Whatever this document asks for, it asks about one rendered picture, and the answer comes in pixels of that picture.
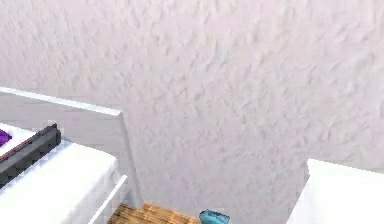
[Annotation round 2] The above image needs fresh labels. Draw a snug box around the dark grey laptop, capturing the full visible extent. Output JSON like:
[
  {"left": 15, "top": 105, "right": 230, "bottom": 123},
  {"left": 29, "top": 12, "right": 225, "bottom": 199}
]
[{"left": 0, "top": 123, "right": 62, "bottom": 190}]

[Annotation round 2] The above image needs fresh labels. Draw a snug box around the white bed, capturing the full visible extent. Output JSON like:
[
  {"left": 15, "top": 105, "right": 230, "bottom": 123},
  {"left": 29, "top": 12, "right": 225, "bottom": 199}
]
[{"left": 0, "top": 86, "right": 144, "bottom": 224}]

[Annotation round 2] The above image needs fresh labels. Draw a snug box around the light blue container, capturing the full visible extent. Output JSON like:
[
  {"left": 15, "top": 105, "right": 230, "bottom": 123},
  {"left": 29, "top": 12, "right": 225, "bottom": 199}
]
[{"left": 198, "top": 208, "right": 231, "bottom": 224}]

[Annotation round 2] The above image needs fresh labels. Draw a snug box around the white chest of drawers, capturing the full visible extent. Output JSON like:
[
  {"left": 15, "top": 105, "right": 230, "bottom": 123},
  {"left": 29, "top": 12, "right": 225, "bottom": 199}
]
[{"left": 285, "top": 158, "right": 384, "bottom": 224}]

